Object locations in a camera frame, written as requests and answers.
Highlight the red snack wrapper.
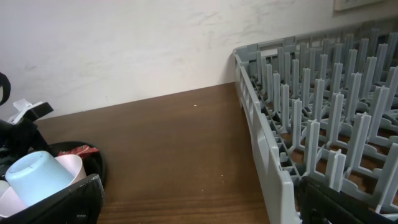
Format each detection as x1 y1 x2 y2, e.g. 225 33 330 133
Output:
58 145 99 159

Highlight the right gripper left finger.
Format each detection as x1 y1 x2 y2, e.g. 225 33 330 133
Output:
1 174 104 224

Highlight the grey-white plate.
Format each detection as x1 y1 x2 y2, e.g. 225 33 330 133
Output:
0 180 10 197

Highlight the grey dishwasher rack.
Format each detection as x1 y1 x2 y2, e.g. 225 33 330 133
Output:
233 17 397 223

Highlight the white bowl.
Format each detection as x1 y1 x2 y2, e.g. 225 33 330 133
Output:
1 154 86 218

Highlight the light blue cup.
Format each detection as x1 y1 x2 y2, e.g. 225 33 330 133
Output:
6 151 74 207

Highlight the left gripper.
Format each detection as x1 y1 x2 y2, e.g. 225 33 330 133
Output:
1 99 53 174

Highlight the round black serving tray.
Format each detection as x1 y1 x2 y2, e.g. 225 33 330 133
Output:
49 141 106 188

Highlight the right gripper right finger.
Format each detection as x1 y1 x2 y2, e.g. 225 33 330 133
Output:
298 176 397 224

